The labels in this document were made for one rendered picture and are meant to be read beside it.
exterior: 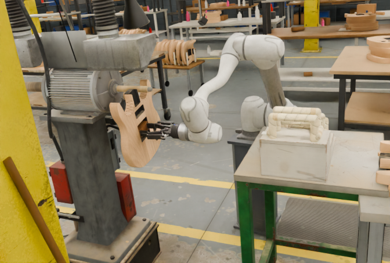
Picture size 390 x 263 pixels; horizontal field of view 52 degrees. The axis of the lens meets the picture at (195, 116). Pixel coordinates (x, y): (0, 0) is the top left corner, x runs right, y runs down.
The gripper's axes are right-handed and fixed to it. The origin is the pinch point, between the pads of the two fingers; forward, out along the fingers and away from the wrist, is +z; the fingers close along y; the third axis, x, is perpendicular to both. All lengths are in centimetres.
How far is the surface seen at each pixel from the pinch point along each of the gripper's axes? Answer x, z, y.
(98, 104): 15.9, 20.6, -3.9
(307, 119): 16, -83, -11
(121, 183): -46, 33, 8
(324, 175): -7, -89, -16
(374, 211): -12, -108, -28
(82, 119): 7.4, 32.6, -5.6
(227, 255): -110, -24, 22
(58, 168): -24, 59, -9
